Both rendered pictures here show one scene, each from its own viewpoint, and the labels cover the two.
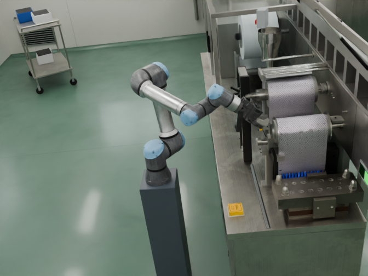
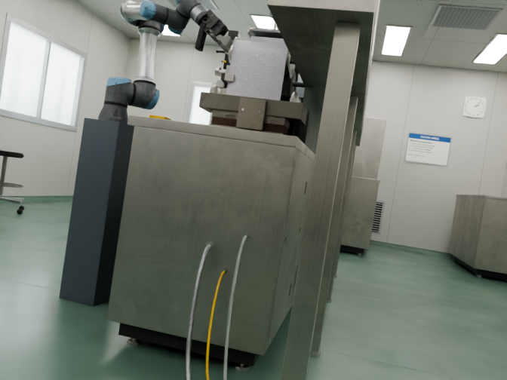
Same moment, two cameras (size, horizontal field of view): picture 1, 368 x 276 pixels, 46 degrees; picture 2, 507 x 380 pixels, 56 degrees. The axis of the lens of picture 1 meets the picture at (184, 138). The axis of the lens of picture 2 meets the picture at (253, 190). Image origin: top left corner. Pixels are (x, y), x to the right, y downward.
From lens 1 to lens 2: 1.90 m
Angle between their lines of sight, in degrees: 31
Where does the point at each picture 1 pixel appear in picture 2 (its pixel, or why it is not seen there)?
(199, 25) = not seen: hidden behind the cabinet
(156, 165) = (112, 95)
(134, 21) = not seen: hidden behind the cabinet
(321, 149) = (278, 78)
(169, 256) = (87, 228)
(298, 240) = (208, 146)
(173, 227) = (103, 181)
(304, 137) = (260, 56)
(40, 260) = not seen: outside the picture
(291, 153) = (243, 75)
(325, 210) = (251, 115)
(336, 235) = (256, 151)
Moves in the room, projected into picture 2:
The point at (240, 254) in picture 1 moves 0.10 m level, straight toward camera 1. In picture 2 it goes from (136, 152) to (122, 149)
